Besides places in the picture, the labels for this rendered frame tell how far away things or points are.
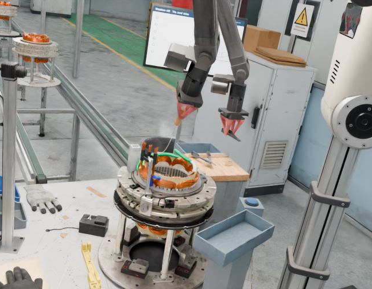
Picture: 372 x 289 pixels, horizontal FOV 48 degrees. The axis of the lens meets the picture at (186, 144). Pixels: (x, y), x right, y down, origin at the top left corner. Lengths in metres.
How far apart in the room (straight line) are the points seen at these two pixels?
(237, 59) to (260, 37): 2.45
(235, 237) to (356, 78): 0.55
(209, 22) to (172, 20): 1.27
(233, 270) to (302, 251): 0.27
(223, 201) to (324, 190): 0.44
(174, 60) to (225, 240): 0.53
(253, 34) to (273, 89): 0.67
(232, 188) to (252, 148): 2.06
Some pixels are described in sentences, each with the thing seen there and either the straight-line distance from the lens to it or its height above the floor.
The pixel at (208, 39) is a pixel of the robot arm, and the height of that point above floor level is 1.57.
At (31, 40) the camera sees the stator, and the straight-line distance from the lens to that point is 3.37.
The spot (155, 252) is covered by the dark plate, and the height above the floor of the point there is 0.78.
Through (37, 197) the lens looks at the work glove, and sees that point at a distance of 1.80.
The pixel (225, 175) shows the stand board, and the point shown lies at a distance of 1.55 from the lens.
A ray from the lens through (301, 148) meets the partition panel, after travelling 4.06.
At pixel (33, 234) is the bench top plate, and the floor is 0.78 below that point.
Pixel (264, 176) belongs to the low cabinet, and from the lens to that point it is 3.87.
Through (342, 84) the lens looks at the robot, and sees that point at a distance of 1.18.
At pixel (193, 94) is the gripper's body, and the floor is 1.40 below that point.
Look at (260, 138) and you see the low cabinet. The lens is 3.63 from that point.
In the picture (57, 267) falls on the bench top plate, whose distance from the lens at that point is 1.47.
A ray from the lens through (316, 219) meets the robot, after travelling 1.35.
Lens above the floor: 1.69
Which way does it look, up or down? 21 degrees down
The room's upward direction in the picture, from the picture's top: 10 degrees clockwise
